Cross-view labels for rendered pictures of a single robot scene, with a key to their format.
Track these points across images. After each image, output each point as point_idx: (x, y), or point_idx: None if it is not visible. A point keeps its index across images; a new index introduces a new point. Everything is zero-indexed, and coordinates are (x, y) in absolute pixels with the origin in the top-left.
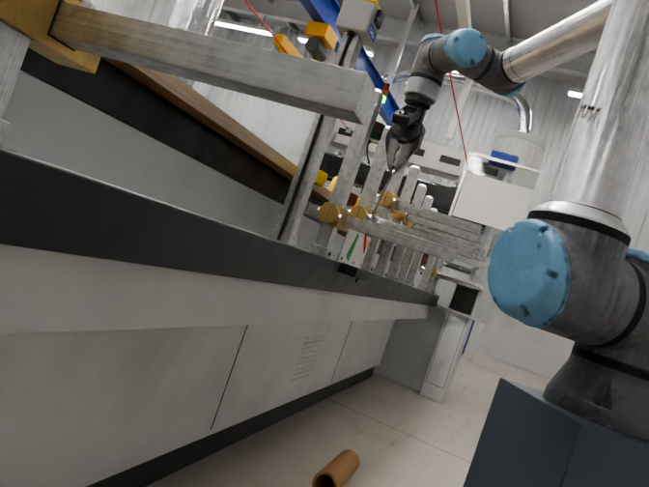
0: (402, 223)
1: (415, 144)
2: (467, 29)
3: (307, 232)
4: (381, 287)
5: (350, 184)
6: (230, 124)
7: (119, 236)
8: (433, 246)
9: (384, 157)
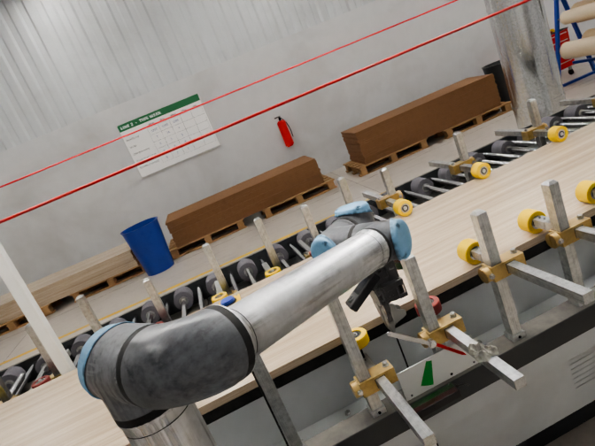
0: (573, 243)
1: (384, 311)
2: (312, 244)
3: (452, 311)
4: (575, 326)
5: (355, 364)
6: (237, 392)
7: None
8: (413, 428)
9: (413, 287)
